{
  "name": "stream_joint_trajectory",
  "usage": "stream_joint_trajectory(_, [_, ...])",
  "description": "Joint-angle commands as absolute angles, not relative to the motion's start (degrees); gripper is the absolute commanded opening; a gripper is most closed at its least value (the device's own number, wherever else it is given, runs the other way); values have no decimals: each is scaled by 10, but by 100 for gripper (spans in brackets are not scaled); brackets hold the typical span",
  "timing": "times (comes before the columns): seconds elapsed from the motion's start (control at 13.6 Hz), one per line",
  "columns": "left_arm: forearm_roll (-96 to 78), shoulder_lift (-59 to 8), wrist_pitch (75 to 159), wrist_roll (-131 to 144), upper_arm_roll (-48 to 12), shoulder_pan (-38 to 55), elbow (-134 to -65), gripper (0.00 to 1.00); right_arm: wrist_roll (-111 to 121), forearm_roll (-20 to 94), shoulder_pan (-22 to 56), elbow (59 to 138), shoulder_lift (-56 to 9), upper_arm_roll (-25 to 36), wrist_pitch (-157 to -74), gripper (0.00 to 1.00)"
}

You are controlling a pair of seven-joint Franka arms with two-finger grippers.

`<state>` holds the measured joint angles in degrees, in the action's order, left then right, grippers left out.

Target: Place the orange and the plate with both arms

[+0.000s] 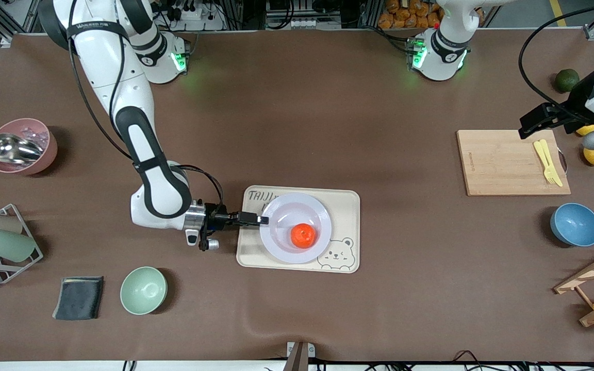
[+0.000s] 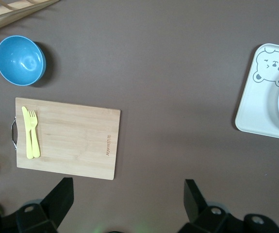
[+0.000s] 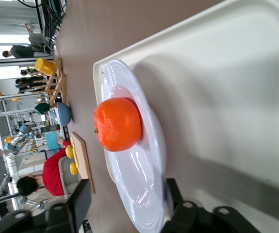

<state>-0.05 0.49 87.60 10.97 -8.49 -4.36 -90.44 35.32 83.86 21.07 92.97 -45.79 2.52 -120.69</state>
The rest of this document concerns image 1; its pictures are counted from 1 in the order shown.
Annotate mint green cup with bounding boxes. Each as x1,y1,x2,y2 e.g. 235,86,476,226
0,228,37,263

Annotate clear ice cubes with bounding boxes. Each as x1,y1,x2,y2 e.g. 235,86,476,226
16,126,51,151

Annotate bag of orange buns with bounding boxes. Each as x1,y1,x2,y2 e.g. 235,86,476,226
378,0,444,29

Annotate brown table mat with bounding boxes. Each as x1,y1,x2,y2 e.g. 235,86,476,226
0,28,594,364

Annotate shiny metal scoop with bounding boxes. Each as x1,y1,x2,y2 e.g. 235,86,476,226
0,133,45,165

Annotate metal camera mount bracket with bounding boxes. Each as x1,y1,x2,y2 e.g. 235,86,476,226
283,341,316,371

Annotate blue bowl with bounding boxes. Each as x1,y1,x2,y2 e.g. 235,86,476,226
550,203,594,247

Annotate orange mandarin fruit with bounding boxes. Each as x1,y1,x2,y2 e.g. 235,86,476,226
290,223,317,249

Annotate yellow plastic knife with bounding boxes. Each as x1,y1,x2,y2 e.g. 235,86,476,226
539,139,564,188

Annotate wooden mug rack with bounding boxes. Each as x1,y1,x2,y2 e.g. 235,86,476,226
553,242,594,328

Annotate white wire cup rack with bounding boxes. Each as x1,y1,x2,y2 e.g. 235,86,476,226
0,204,44,284

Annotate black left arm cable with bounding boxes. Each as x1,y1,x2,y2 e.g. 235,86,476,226
518,0,594,110

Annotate pink bowl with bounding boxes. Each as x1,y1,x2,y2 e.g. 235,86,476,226
0,118,58,176

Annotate mint green bowl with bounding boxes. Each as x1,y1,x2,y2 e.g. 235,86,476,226
120,266,168,316

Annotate grey folded cloth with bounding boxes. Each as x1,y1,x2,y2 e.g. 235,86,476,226
52,276,105,321

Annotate dark green lime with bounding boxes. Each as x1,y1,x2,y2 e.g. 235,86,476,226
555,69,581,94

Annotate yellow plastic fork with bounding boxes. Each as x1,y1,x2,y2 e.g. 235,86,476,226
533,140,557,185

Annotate wooden cutting board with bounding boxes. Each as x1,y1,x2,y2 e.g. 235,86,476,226
456,129,572,197

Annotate white power strip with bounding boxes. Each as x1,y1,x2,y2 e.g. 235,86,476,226
166,0,225,31

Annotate lavender round plate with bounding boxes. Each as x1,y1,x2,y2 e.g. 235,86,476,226
259,193,333,264

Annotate cream bear print tray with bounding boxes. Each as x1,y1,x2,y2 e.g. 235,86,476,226
236,185,361,274

